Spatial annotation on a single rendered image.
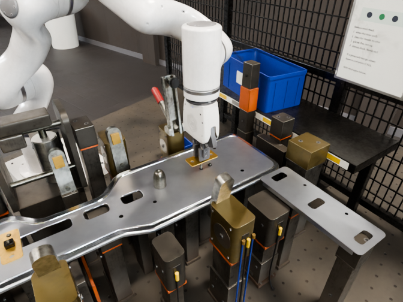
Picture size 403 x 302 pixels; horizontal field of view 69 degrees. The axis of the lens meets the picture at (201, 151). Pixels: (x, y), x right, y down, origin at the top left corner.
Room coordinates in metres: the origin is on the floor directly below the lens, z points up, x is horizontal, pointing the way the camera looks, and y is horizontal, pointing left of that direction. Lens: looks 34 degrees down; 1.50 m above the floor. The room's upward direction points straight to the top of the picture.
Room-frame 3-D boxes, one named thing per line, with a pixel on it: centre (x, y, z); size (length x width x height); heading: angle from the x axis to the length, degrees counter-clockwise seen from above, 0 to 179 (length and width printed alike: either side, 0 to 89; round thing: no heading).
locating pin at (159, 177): (0.58, 0.11, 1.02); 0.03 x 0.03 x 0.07
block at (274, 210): (0.52, -0.17, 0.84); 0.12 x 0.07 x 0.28; 34
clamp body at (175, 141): (0.79, 0.10, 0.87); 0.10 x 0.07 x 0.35; 34
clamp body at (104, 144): (0.72, 0.26, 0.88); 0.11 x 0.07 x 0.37; 34
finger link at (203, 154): (0.62, -0.01, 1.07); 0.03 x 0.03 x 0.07; 34
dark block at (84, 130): (0.69, 0.32, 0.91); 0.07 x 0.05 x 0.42; 34
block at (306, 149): (0.69, -0.30, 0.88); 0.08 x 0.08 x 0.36; 34
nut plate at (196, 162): (0.65, 0.00, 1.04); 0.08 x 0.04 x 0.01; 124
